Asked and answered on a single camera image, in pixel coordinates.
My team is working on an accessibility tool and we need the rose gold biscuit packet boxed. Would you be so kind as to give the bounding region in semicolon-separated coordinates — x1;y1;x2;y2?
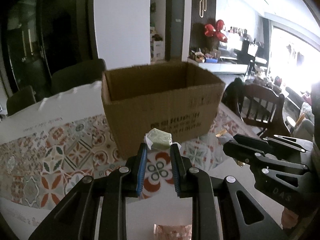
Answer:
153;224;192;240

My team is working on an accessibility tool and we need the pale green pastry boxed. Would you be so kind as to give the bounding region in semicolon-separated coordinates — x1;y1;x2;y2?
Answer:
144;128;181;151

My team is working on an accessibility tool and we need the wooden chair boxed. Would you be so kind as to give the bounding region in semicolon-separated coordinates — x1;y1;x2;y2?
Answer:
238;83;290;138

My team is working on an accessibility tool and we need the black cloth on chair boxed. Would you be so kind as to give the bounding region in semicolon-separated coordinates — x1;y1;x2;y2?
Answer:
221;77;245;117

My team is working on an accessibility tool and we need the patterned tile table runner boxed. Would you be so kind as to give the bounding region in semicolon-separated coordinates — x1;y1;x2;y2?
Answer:
1;104;256;209

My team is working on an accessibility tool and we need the brown cardboard box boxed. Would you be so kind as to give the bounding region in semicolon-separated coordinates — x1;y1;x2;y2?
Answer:
101;62;225;159

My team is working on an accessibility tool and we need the white tv cabinet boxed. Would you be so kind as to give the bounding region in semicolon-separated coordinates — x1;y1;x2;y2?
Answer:
187;59;248;74

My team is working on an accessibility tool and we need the red balloon decoration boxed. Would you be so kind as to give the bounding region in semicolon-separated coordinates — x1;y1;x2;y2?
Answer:
204;20;228;43

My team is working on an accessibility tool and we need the dark dining chair left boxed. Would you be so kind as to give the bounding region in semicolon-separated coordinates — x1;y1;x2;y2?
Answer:
7;86;36;116

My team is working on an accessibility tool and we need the dark dining chair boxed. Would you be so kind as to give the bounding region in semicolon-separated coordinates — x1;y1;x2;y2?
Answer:
52;59;106;94
7;86;36;116

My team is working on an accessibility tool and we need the dark dining chair right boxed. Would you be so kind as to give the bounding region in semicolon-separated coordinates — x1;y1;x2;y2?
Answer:
52;59;106;94

